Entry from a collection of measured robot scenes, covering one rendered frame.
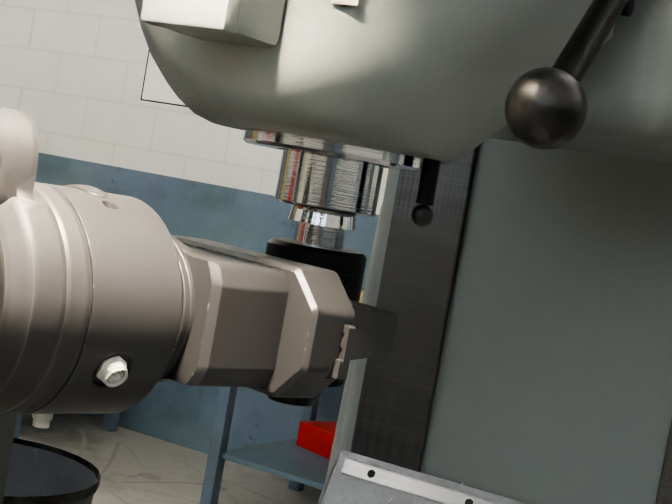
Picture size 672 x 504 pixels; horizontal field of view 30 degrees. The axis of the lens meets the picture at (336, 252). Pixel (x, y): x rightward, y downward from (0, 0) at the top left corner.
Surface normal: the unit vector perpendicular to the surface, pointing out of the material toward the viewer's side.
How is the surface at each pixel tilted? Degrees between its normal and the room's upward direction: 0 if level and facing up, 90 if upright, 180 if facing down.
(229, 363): 90
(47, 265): 67
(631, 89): 90
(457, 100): 123
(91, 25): 90
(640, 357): 90
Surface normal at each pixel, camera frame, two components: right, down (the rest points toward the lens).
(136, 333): 0.69, 0.25
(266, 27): 0.86, 0.18
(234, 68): -0.51, 0.32
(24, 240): 0.00, -0.37
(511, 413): -0.48, -0.04
